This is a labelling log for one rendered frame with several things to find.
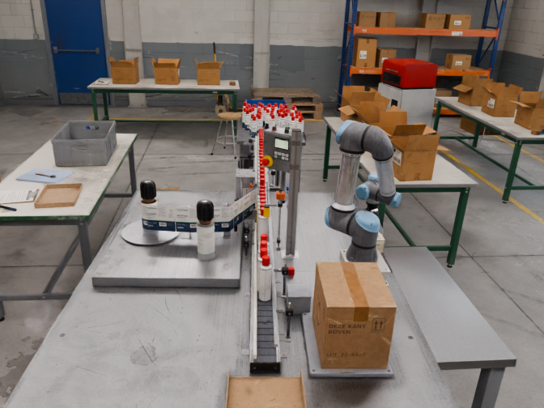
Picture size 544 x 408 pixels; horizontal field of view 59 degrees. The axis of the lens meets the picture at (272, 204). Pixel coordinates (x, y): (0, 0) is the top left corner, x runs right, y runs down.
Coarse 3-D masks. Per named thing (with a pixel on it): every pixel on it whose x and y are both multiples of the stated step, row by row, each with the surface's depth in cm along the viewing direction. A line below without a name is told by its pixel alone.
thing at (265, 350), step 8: (264, 304) 204; (272, 304) 204; (264, 312) 198; (272, 312) 199; (264, 320) 194; (272, 320) 194; (264, 328) 189; (272, 328) 189; (264, 336) 185; (272, 336) 185; (264, 344) 180; (272, 344) 181; (264, 352) 176; (272, 352) 177; (256, 360) 172; (264, 360) 172; (272, 360) 173
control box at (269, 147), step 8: (280, 128) 239; (264, 136) 235; (272, 136) 232; (280, 136) 230; (288, 136) 228; (264, 144) 237; (272, 144) 234; (264, 152) 238; (272, 152) 235; (288, 152) 230; (272, 160) 237; (280, 160) 234; (272, 168) 239; (280, 168) 236; (288, 168) 233
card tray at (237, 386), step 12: (228, 372) 168; (300, 372) 171; (228, 384) 166; (240, 384) 168; (252, 384) 168; (264, 384) 168; (276, 384) 168; (288, 384) 169; (300, 384) 169; (228, 396) 163; (240, 396) 163; (252, 396) 163; (264, 396) 163; (276, 396) 163; (288, 396) 164; (300, 396) 164
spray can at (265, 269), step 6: (264, 258) 198; (264, 264) 199; (264, 270) 199; (270, 270) 201; (264, 276) 200; (270, 276) 202; (264, 282) 201; (270, 282) 203; (264, 288) 203; (270, 288) 205; (264, 294) 204; (270, 294) 206; (264, 300) 205
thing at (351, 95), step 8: (344, 88) 554; (352, 88) 555; (360, 88) 556; (344, 96) 556; (352, 96) 522; (360, 96) 522; (368, 96) 523; (344, 104) 548; (352, 104) 526; (344, 120) 549
